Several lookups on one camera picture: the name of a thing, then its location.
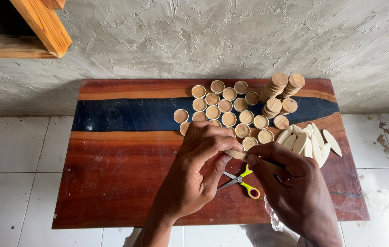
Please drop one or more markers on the thin beige wooden strip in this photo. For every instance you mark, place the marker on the thin beige wooden strip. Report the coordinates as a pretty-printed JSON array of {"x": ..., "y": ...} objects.
[{"x": 236, "y": 154}]

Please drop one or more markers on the group of round wooden cups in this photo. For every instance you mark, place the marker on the group of round wooden cups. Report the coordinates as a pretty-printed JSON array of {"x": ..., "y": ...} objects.
[{"x": 223, "y": 105}]

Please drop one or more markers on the person's left hand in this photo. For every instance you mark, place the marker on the person's left hand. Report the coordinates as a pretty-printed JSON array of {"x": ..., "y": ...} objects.
[{"x": 184, "y": 178}]

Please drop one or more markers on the wooden beam frame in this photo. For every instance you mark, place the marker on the wooden beam frame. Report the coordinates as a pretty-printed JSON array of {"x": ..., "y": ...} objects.
[{"x": 43, "y": 24}]

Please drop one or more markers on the stacks of wooden discs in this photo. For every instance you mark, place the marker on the stacks of wooden discs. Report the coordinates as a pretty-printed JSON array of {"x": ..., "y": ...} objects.
[{"x": 276, "y": 90}]

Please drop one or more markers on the person's right hand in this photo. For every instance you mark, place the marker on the person's right hand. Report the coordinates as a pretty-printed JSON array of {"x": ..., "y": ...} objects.
[{"x": 297, "y": 192}]

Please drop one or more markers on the clear plastic bag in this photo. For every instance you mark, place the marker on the clear plastic bag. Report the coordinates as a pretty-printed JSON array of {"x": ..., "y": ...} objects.
[{"x": 274, "y": 216}]

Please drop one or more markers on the pile of pale oval pieces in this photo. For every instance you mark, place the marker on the pile of pale oval pieces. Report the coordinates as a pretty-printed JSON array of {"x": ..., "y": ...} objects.
[{"x": 309, "y": 144}]

